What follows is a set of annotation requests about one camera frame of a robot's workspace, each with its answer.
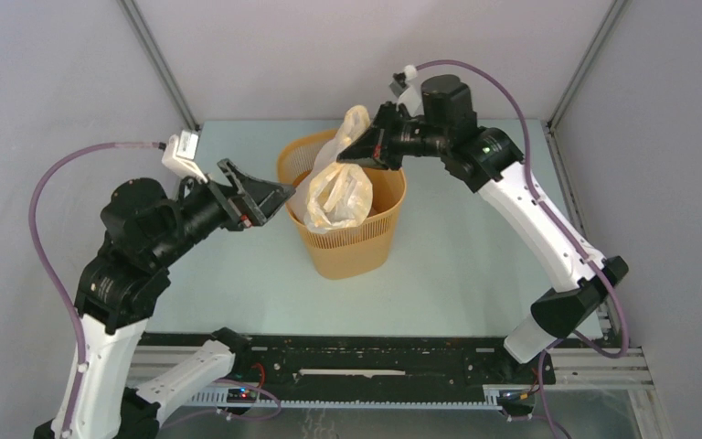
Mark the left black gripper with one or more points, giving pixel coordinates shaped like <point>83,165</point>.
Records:
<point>256,199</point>

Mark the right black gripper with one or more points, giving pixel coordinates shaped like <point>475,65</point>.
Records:
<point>375,146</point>

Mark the translucent yellowish trash bag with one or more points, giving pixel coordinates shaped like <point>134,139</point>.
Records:
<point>334,195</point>

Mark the orange plastic trash bin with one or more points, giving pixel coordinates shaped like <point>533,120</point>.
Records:
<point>340,254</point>

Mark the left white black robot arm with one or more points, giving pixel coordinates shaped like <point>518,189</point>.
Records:
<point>115,299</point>

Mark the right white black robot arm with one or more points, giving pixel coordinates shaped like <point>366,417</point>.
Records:
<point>493,166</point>

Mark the small lit circuit board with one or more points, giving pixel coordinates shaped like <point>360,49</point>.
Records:
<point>241,395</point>

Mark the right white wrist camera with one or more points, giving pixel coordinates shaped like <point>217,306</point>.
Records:
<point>408,96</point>

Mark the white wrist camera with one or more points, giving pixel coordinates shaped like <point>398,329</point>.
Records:
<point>180,153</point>
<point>408,96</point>

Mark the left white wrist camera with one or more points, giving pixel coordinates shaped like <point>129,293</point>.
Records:
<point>180,153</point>

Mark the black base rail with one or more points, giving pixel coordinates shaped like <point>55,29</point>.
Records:
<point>396,372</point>

